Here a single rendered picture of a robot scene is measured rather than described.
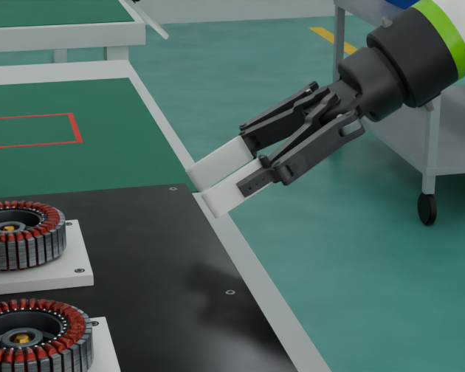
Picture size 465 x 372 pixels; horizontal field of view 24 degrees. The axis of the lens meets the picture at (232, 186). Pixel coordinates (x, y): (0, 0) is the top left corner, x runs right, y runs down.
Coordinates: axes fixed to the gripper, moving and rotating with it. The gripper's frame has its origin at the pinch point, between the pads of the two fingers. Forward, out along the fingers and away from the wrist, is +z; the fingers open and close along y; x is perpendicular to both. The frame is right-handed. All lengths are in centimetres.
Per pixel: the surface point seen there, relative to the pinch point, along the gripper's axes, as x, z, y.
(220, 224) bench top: -9.2, 2.8, 10.7
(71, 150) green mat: -1.9, 14.9, 42.3
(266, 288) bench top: -9.6, 2.2, -7.3
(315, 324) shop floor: -99, -3, 124
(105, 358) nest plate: 2.5, 16.4, -24.3
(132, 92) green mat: -8, 4, 72
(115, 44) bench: -15, 2, 133
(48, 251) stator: 5.4, 18.3, -4.3
